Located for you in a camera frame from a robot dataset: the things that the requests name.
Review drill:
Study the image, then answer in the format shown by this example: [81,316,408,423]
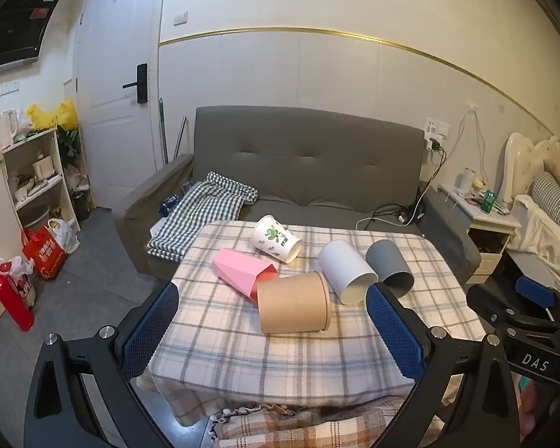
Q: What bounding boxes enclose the black door lock handle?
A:
[122,63,149,104]

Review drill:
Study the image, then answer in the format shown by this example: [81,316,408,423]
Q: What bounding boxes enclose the black range hood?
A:
[0,0,65,72]

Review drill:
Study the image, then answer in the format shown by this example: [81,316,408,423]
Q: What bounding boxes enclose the checked pillow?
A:
[531,172,560,244]

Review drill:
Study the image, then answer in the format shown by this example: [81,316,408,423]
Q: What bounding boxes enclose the white bed headboard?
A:
[501,133,560,209]

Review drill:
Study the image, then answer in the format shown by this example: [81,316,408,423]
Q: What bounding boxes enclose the green checked cloth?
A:
[147,172,258,260]

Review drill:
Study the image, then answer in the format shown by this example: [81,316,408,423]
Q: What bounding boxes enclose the grey sofa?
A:
[112,106,482,285]

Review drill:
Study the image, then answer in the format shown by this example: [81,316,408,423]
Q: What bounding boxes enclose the plain white cup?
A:
[318,240,380,305]

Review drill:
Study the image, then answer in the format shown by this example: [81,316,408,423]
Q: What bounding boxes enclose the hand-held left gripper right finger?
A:
[365,282,523,448]

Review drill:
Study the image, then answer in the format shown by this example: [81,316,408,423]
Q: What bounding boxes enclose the red bottle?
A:
[0,264,36,332]

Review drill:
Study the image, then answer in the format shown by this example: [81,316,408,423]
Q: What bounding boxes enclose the white cable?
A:
[448,106,492,183]

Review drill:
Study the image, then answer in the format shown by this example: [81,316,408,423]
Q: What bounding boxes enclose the yellow plastic bag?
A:
[27,98,78,132]

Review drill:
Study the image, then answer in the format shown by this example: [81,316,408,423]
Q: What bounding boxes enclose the white door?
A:
[71,0,169,211]

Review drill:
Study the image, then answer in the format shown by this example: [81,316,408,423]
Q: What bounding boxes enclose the grey stick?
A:
[173,116,188,158]

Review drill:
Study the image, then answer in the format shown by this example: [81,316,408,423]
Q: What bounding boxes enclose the white electric kettle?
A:
[0,109,20,151]

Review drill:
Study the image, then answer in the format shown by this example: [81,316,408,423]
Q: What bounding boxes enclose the white plastic bag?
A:
[47,218,81,253]

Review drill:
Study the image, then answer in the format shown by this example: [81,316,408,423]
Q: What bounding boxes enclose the bed with pillows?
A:
[506,195,560,300]

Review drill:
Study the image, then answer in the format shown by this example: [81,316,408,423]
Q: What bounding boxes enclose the orange plaid fringed blanket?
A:
[209,404,445,448]

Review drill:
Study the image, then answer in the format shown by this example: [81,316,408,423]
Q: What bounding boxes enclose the white nightstand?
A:
[438,184,522,285]

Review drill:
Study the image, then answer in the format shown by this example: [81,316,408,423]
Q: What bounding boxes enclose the blue box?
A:
[159,195,183,218]

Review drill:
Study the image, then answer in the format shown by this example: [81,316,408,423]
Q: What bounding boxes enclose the white cup with green print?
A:
[251,215,302,264]

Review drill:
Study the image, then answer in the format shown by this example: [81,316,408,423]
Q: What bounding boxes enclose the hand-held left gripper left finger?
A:
[23,282,180,448]

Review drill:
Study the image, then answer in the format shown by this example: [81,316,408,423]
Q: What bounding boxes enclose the white open shelf unit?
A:
[2,128,81,240]

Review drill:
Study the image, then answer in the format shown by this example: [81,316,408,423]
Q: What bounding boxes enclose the white wall socket with chargers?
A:
[422,119,451,153]

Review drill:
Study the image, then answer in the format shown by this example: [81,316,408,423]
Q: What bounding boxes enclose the green mop handle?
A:
[158,98,169,165]

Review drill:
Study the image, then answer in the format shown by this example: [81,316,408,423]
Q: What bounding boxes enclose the grey cup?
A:
[366,239,415,298]

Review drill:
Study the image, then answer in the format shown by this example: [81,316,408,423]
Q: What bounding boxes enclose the black cable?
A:
[372,146,449,225]

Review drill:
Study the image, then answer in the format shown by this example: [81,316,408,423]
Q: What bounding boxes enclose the green potted plant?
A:
[57,125,83,169]

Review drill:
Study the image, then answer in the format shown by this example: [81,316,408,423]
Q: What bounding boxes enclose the brown paper cup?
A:
[256,271,331,335]

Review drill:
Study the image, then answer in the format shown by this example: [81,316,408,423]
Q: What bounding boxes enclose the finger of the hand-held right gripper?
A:
[514,275,560,319]
[466,284,560,337]

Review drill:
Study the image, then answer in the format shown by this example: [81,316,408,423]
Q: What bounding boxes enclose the pink faceted cup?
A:
[213,248,278,303]

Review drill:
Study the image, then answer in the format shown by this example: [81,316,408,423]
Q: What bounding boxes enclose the red shopping bag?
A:
[21,225,67,281]

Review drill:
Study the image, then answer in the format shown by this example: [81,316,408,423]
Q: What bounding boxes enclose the plaid tablecloth table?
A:
[137,219,488,426]

